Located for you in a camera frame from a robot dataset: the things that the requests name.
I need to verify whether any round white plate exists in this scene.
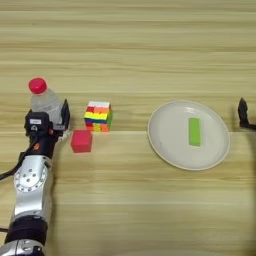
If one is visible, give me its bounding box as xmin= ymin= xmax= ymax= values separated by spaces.
xmin=146 ymin=99 xmax=232 ymax=172

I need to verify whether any multicoloured puzzle cube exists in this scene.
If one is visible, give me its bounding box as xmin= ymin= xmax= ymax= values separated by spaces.
xmin=83 ymin=100 xmax=114 ymax=133

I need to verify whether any clear bottle with red cap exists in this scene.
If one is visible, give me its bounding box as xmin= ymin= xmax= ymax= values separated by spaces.
xmin=27 ymin=77 xmax=66 ymax=126

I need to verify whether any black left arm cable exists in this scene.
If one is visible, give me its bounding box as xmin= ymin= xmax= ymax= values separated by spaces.
xmin=0 ymin=139 xmax=38 ymax=182

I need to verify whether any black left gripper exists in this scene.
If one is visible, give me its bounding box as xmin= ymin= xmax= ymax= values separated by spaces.
xmin=22 ymin=98 xmax=72 ymax=160

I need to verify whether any red cube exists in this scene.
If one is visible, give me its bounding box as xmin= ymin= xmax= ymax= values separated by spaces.
xmin=69 ymin=129 xmax=94 ymax=154

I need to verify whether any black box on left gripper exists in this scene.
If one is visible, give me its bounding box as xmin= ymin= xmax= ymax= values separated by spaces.
xmin=23 ymin=111 xmax=52 ymax=136

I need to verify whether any green rectangular block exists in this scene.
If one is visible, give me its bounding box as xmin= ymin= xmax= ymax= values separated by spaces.
xmin=187 ymin=117 xmax=202 ymax=148

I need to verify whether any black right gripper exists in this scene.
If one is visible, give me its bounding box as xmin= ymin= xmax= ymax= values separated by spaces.
xmin=237 ymin=96 xmax=256 ymax=132

